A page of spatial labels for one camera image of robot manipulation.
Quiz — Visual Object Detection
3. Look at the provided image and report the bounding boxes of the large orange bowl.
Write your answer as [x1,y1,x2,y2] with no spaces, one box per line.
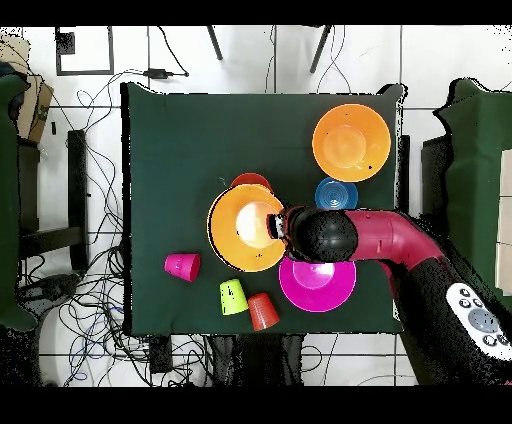
[206,183,288,274]
[311,103,392,184]

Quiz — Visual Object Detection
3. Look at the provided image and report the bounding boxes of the small red bowl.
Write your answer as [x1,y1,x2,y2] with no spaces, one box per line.
[230,172,274,192]

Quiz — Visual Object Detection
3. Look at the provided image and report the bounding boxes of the green cup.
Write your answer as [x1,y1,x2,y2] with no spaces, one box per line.
[218,278,250,317]

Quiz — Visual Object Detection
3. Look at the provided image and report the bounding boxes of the dark blue bowl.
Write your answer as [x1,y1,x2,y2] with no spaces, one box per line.
[314,176,360,211]

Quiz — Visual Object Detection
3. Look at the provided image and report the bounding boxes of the large pink bowl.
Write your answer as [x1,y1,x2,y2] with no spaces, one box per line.
[278,255,358,314]

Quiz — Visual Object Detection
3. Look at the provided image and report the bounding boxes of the orange cup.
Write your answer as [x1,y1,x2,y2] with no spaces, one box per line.
[247,292,281,333]

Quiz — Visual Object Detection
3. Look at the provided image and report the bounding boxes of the red cup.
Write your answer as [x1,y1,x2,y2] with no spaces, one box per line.
[163,252,202,284]

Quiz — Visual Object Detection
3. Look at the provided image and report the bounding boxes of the dark green tablecloth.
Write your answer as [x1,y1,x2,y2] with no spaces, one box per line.
[119,81,407,335]

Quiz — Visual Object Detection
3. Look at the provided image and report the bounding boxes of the black tripod leg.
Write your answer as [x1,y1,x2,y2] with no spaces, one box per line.
[309,25,333,74]
[205,25,224,62]

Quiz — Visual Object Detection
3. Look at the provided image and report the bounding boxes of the green cloth covered table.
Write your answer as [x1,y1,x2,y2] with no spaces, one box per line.
[433,78,512,313]
[0,73,39,333]

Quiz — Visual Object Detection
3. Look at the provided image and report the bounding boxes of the black stand base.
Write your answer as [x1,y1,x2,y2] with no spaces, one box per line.
[23,273,83,303]

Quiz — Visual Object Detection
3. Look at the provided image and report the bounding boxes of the white stacked boxes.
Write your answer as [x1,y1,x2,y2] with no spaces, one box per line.
[494,148,512,297]

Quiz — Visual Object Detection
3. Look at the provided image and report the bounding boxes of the cardboard box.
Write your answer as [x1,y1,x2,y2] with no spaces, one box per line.
[0,33,55,145]

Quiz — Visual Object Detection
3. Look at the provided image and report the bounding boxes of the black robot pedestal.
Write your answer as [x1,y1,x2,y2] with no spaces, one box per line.
[207,333,306,388]

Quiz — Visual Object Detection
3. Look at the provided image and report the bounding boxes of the black bench frame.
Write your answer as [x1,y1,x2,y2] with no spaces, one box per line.
[17,129,91,273]

